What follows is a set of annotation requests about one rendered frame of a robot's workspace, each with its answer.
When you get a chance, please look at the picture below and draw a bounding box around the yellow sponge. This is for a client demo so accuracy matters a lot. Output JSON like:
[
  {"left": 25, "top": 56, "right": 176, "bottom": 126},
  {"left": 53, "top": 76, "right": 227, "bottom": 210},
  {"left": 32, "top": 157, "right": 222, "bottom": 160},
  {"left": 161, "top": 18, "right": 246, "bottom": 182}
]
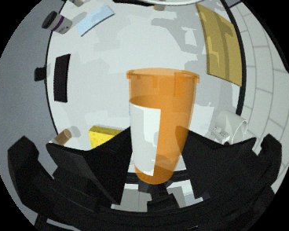
[{"left": 88, "top": 126, "right": 122, "bottom": 149}]

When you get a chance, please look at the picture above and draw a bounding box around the white-capped pill bottle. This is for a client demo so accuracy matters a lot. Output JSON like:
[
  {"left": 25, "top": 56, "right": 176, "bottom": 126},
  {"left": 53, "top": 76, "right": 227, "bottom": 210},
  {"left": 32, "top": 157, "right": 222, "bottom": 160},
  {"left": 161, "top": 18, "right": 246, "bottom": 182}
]
[{"left": 153, "top": 5, "right": 166, "bottom": 11}]

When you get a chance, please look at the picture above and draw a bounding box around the white bottle with black cap and purple band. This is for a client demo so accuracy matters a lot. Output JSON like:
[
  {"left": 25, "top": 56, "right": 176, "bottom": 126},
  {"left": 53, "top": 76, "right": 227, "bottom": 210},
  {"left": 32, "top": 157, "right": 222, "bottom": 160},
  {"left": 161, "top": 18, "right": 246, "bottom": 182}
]
[{"left": 42, "top": 11, "right": 72, "bottom": 35}]

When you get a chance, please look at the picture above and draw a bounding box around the white tile backsplash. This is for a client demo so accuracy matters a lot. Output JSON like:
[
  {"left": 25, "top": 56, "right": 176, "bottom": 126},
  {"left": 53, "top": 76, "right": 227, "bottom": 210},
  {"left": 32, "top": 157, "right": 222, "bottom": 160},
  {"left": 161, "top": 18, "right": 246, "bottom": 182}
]
[{"left": 230, "top": 2, "right": 289, "bottom": 194}]

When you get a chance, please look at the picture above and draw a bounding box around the light blue flat box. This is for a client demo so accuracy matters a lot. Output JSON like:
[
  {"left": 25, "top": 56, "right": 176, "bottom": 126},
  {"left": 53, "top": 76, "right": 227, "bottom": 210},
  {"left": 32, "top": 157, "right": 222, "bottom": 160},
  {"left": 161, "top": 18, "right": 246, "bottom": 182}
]
[{"left": 76, "top": 5, "right": 115, "bottom": 37}]

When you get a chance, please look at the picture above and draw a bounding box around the white ridged bottle cap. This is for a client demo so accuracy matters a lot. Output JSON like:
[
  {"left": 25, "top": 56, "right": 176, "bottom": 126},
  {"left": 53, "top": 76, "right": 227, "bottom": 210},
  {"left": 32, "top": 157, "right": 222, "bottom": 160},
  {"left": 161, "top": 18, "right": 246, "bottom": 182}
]
[{"left": 138, "top": 0, "right": 205, "bottom": 6}]

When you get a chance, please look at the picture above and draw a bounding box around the brown cardboard box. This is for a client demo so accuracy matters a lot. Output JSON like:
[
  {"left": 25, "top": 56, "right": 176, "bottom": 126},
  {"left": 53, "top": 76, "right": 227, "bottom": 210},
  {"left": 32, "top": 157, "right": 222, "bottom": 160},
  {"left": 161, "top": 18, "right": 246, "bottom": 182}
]
[{"left": 196, "top": 3, "right": 242, "bottom": 86}]

